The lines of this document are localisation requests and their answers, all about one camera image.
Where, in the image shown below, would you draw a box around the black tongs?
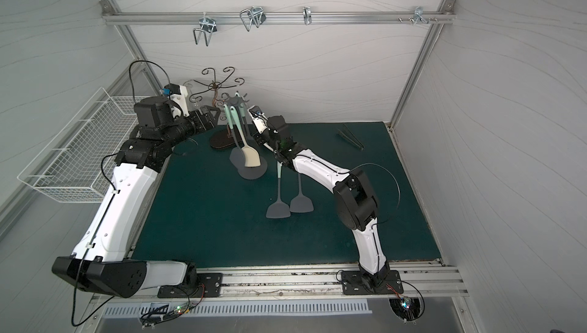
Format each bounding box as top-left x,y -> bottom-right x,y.
337,124 -> 365,150

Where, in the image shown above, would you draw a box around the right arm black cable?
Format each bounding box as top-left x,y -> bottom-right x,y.
350,162 -> 402,224

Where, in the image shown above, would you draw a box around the green handled beige spoon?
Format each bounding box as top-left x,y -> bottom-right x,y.
229,106 -> 261,168

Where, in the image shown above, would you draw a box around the green handled grey spoon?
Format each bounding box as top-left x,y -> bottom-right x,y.
223,105 -> 245,172

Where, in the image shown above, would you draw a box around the grey handled beige spatula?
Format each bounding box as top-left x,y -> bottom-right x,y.
235,91 -> 252,139

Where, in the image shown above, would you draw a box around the aluminium top rail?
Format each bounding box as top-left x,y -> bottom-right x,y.
102,10 -> 457,26

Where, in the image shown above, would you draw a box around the triangular metal hook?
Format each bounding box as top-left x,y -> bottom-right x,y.
239,6 -> 267,32

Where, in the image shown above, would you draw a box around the white wire basket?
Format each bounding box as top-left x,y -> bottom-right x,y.
17,88 -> 138,203

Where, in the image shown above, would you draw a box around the metal wall hook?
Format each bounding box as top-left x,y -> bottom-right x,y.
397,7 -> 438,25

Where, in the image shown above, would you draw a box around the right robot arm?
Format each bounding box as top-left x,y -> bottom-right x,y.
249,106 -> 391,294

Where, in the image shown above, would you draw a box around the green handled grey spatula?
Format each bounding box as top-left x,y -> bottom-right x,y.
265,162 -> 291,219

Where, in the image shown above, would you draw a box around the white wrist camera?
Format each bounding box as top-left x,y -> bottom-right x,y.
163,84 -> 189,117
248,105 -> 268,134

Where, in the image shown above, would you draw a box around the double prong metal hook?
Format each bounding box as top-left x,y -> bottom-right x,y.
193,15 -> 218,46

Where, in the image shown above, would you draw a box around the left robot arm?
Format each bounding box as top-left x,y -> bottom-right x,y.
52,95 -> 220,298

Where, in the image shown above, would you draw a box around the bronze swirl mug tree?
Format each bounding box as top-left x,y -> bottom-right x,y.
184,66 -> 246,150

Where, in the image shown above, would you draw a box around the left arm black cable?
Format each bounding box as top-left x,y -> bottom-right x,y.
127,59 -> 173,105

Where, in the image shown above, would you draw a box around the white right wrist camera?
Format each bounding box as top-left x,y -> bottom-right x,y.
248,105 -> 268,134

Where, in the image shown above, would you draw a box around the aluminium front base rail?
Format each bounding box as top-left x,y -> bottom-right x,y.
197,261 -> 469,301

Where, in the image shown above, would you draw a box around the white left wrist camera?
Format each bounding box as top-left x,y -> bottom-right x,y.
163,84 -> 189,117

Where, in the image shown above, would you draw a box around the small metal clip hook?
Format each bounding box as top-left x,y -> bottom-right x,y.
303,7 -> 312,26

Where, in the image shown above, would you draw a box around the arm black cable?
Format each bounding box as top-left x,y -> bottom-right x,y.
127,59 -> 173,105
350,162 -> 402,224

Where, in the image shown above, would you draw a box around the grey utensil rack stand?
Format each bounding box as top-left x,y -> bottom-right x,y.
225,95 -> 268,180

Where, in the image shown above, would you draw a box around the green handled grey turner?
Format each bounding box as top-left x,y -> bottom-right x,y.
290,173 -> 314,214

